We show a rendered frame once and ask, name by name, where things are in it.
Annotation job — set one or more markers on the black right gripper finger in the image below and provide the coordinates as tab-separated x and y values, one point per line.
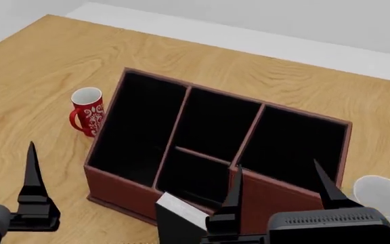
234	218
332	195

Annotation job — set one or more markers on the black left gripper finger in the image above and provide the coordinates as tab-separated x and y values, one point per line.
32	203

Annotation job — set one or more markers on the black book white pages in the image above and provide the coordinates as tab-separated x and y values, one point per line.
174	223

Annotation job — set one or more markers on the brown leather compartment caddy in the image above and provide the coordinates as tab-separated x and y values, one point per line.
120	185

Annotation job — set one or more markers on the translucent white plastic cup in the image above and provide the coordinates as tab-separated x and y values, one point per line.
381	195

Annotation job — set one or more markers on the red patterned ceramic mug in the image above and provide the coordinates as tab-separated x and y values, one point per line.
93	114

